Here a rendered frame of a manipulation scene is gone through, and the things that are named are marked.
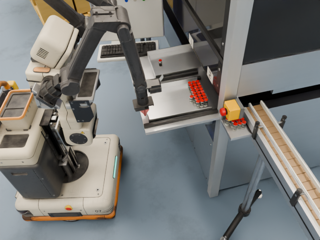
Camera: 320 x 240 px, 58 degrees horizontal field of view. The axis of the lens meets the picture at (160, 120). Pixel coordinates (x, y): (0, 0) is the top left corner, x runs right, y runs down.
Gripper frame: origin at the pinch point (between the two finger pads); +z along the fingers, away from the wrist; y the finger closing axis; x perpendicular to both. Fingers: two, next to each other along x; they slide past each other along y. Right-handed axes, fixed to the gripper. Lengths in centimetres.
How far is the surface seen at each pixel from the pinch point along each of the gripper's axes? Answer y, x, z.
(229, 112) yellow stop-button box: 37.7, -21.2, -11.6
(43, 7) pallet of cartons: -84, 263, 50
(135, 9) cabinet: 11, 88, -14
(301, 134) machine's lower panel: 93, -12, 34
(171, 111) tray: 14.6, 0.1, 2.2
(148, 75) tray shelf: 8.3, 33.9, 2.2
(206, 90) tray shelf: 38.3, 10.9, 2.6
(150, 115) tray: 2.9, -0.2, 2.1
